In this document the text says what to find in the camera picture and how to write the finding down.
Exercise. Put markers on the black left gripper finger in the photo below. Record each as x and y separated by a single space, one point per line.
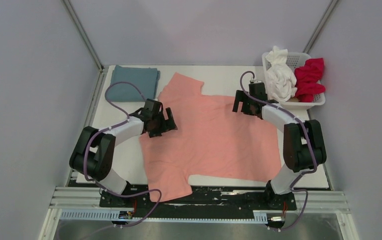
169 123
157 132

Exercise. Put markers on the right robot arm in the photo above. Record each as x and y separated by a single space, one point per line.
303 143

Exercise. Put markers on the white plastic basket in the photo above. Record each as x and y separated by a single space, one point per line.
294 60

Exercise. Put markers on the crumpled red t shirt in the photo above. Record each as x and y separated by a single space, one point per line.
307 77

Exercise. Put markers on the crumpled white t shirt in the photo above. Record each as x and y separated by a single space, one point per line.
280 77

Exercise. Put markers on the folded blue-grey t shirt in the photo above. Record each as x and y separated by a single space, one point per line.
133 84

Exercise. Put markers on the left aluminium frame post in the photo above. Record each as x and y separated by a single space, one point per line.
82 32

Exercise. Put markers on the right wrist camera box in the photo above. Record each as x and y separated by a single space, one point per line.
255 81

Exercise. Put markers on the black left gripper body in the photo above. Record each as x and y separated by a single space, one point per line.
159 121

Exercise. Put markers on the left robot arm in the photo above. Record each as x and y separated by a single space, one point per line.
93 154

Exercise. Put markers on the right aluminium frame post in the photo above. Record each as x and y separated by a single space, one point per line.
321 25

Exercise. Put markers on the aluminium front rail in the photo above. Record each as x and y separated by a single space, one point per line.
315 202

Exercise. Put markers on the aluminium frame post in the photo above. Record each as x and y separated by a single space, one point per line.
321 25
82 32

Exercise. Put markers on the pink t shirt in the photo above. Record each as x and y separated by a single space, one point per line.
210 140

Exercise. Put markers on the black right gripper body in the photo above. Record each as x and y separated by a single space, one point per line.
248 111

